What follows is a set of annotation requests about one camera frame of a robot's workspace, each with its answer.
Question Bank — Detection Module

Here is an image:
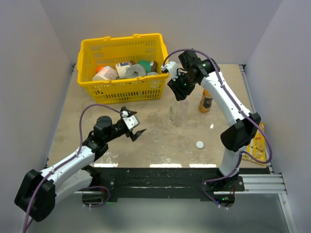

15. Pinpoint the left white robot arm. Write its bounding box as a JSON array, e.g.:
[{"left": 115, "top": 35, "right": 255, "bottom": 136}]
[{"left": 14, "top": 107, "right": 144, "bottom": 222}]

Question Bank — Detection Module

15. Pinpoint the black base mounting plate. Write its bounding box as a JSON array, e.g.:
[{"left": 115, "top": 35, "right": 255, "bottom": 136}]
[{"left": 43, "top": 166, "right": 272, "bottom": 209}]

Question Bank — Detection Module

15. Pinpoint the brown packet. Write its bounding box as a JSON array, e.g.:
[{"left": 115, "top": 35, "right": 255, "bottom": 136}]
[{"left": 150, "top": 61, "right": 157, "bottom": 72}]

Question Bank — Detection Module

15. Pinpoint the green packet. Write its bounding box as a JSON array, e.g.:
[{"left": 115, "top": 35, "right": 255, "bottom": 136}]
[{"left": 138, "top": 60, "right": 154, "bottom": 73}]

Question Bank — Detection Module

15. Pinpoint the large white bottle cap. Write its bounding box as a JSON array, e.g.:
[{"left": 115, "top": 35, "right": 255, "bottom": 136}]
[{"left": 196, "top": 141, "right": 204, "bottom": 149}]

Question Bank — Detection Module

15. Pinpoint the white bottle orange cap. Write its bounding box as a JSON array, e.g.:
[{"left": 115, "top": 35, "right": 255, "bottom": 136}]
[{"left": 92, "top": 66, "right": 119, "bottom": 81}]

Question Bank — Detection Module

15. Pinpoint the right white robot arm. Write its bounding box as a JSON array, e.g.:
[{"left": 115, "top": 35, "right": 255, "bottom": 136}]
[{"left": 161, "top": 49, "right": 261, "bottom": 191}]

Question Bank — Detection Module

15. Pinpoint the clear plastic bottle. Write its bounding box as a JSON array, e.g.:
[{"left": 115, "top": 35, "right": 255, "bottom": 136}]
[{"left": 169, "top": 97, "right": 189, "bottom": 127}]

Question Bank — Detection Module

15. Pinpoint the orange drink bottle blue label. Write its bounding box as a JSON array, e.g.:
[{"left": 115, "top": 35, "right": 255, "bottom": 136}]
[{"left": 198, "top": 89, "right": 213, "bottom": 113}]

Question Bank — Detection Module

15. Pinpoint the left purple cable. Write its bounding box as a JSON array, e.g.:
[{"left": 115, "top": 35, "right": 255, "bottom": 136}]
[{"left": 21, "top": 103, "right": 127, "bottom": 233}]

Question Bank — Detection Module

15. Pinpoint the yellow snack bag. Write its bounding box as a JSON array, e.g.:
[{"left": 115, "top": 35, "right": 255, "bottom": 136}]
[{"left": 242, "top": 122, "right": 267, "bottom": 166}]

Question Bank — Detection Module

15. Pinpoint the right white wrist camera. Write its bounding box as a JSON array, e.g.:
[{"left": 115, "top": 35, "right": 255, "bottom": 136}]
[{"left": 161, "top": 62, "right": 180, "bottom": 81}]

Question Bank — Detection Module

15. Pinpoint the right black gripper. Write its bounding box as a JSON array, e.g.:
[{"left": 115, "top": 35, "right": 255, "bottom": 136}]
[{"left": 168, "top": 71, "right": 197, "bottom": 100}]

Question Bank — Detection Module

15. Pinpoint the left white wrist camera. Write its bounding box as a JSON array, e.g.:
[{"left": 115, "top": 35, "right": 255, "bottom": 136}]
[{"left": 121, "top": 115, "right": 140, "bottom": 131}]

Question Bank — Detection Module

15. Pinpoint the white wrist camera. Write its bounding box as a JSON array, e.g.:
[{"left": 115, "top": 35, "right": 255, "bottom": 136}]
[
  {"left": 121, "top": 115, "right": 140, "bottom": 131},
  {"left": 161, "top": 62, "right": 180, "bottom": 81}
]

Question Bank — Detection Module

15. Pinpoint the yellow plastic shopping basket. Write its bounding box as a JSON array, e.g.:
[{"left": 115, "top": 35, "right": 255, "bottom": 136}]
[{"left": 77, "top": 33, "right": 169, "bottom": 104}]

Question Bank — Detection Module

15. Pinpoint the grey tape roll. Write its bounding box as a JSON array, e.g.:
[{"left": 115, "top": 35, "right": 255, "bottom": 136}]
[{"left": 125, "top": 64, "right": 147, "bottom": 78}]

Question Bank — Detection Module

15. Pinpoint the white labelled carton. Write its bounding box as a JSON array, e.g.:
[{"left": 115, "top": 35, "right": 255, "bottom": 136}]
[{"left": 115, "top": 61, "right": 136, "bottom": 79}]

